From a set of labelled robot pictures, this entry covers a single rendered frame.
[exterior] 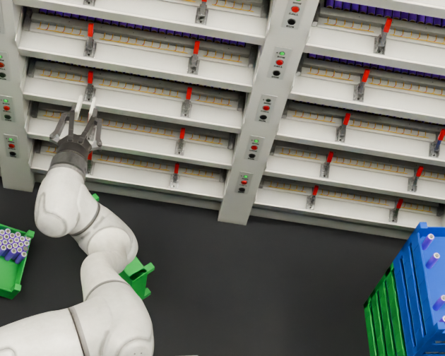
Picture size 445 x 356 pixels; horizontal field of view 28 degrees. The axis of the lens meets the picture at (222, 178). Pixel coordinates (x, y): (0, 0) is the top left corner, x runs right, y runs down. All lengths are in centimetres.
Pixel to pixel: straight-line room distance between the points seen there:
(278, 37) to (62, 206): 64
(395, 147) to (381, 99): 22
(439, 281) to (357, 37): 69
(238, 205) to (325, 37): 82
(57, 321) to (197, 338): 121
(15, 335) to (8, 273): 124
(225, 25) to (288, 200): 83
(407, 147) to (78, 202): 97
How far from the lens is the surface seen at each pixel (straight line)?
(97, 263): 175
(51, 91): 247
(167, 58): 229
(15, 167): 281
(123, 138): 261
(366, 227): 295
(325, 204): 281
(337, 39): 217
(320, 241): 293
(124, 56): 229
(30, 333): 155
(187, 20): 213
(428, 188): 271
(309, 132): 247
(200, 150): 261
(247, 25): 214
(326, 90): 232
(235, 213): 284
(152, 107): 244
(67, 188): 204
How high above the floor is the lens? 253
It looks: 58 degrees down
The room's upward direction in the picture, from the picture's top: 14 degrees clockwise
